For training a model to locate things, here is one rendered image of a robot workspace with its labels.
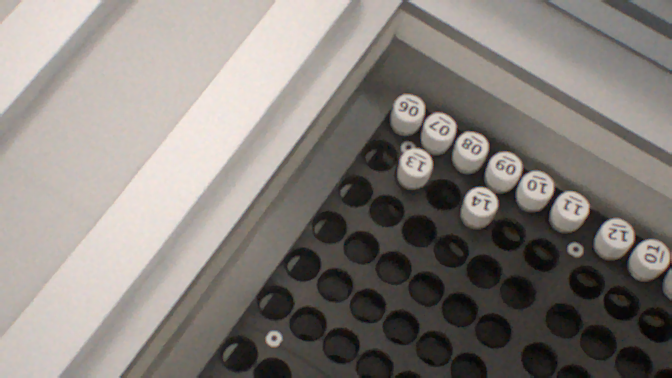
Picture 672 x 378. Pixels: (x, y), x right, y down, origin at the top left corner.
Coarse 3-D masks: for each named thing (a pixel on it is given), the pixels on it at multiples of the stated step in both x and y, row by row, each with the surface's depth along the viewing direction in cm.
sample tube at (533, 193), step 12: (528, 180) 51; (540, 180) 51; (516, 192) 52; (528, 192) 51; (540, 192) 51; (552, 192) 51; (528, 204) 51; (540, 204) 51; (504, 228) 54; (516, 240) 54
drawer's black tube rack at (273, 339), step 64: (384, 192) 51; (320, 256) 50; (384, 256) 50; (448, 256) 54; (512, 256) 51; (576, 256) 51; (256, 320) 49; (320, 320) 50; (384, 320) 49; (448, 320) 50; (512, 320) 50; (576, 320) 50; (640, 320) 53
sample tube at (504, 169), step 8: (496, 160) 51; (504, 160) 51; (512, 160) 51; (488, 168) 51; (496, 168) 51; (504, 168) 51; (512, 168) 51; (520, 168) 51; (488, 176) 51; (496, 176) 51; (504, 176) 51; (512, 176) 51; (488, 184) 52; (496, 184) 51; (504, 184) 51; (512, 184) 51; (496, 192) 52; (504, 192) 52
